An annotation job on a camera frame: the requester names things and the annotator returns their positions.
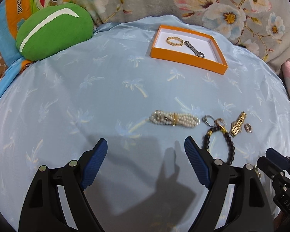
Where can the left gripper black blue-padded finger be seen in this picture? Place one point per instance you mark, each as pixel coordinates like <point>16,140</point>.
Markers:
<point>249,207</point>
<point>42,209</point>

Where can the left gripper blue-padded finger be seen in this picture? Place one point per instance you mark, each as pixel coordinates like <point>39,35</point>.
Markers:
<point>278,156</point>

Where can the gold metal wristwatch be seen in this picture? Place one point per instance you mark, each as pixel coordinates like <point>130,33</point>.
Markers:
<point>236,126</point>

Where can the silver metal wristwatch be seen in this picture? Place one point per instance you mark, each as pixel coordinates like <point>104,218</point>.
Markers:
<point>196,52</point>

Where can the gold chain bangle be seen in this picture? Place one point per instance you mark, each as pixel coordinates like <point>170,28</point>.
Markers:
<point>175,41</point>

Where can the small gold hoop earring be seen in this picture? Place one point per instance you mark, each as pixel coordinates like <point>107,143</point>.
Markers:
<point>248,128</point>

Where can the rose gold hoop earring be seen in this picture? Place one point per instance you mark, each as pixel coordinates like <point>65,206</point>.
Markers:
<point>220,122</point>

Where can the light blue palm-print cloth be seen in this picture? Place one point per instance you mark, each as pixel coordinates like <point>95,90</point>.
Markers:
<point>107,87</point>

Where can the orange shallow cardboard box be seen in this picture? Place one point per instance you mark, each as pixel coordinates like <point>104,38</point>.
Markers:
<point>214,60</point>

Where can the grey floral blanket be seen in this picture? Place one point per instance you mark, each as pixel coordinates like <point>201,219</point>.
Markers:
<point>261,26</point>

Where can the green plush pillow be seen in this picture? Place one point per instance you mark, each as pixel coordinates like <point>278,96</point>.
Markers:
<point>52,30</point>

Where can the colourful printed bedsheet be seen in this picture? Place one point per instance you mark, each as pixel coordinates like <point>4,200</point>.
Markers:
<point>13,13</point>

